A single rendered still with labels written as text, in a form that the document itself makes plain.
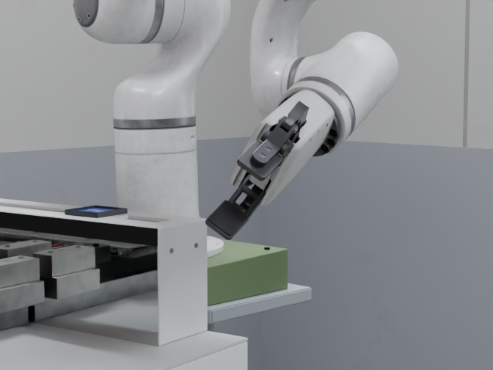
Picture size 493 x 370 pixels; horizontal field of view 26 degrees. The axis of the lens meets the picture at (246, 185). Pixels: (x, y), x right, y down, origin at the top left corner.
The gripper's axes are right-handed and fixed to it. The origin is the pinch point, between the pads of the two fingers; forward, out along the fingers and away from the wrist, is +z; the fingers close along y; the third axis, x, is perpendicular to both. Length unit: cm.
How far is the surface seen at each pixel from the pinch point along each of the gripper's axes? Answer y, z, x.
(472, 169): -130, -204, 22
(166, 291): -23.9, -4.7, -2.9
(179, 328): -28.1, -4.7, 0.5
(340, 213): -179, -205, -4
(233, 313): -39.7, -21.5, 3.1
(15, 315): -39.5, 0.4, -17.6
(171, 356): -24.8, 1.7, 2.4
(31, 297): -35.2, -0.2, -16.6
